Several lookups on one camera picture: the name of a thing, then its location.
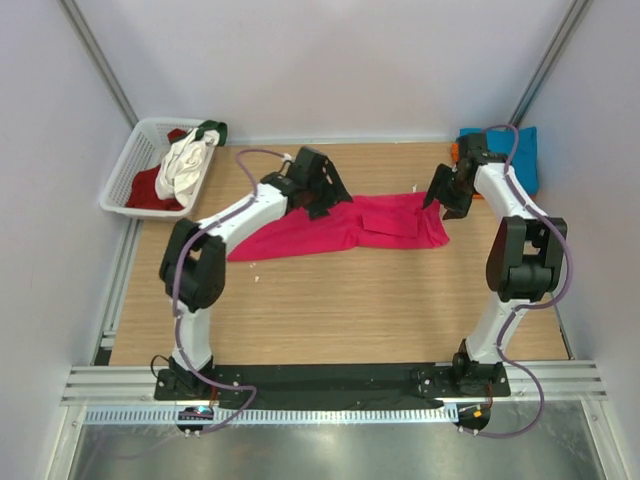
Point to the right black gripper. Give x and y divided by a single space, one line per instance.
436 187

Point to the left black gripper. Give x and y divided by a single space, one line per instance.
334 193

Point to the pink t shirt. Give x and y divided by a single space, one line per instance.
398 221

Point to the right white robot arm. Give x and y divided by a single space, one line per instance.
524 264

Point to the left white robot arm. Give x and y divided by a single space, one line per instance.
193 268

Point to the folded orange t shirt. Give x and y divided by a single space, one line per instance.
455 153

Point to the folded blue t shirt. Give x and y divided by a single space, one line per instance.
525 158

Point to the white green t shirt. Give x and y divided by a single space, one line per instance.
183 165

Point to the dark red t shirt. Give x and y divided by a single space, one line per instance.
143 194

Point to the white plastic basket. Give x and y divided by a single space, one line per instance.
147 145

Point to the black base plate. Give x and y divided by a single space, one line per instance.
360 387

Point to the aluminium frame rail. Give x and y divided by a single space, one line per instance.
113 385

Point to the white slotted cable duct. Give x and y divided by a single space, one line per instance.
138 415

